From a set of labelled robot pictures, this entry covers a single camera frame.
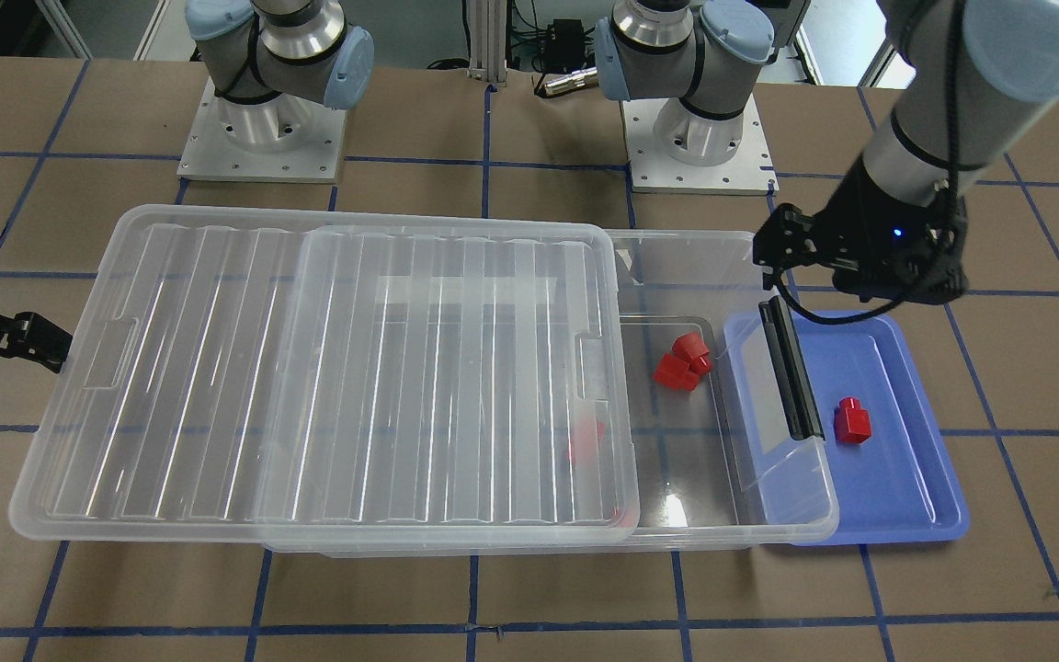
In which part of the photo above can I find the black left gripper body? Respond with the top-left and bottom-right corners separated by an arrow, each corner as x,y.
753,159 -> 968,305

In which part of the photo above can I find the red toy block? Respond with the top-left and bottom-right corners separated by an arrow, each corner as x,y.
833,396 -> 873,445
652,353 -> 700,393
671,332 -> 712,376

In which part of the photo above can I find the clear plastic box lid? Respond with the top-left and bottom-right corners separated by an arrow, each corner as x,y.
8,205 -> 640,556

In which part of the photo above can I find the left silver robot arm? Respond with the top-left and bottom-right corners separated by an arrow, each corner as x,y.
592,1 -> 1059,310

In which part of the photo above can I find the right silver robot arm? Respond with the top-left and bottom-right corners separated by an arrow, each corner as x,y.
0,1 -> 375,372

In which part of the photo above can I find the blue plastic tray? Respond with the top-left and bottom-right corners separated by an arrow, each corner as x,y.
723,309 -> 970,545

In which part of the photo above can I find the clear plastic storage box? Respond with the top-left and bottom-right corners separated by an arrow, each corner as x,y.
249,227 -> 787,557

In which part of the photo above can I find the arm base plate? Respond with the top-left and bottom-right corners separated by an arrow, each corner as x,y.
176,80 -> 348,185
621,97 -> 780,196

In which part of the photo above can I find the black box latch handle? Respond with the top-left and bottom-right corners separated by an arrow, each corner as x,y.
759,296 -> 825,441

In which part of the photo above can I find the aluminium frame post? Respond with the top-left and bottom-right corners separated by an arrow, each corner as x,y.
465,0 -> 509,88

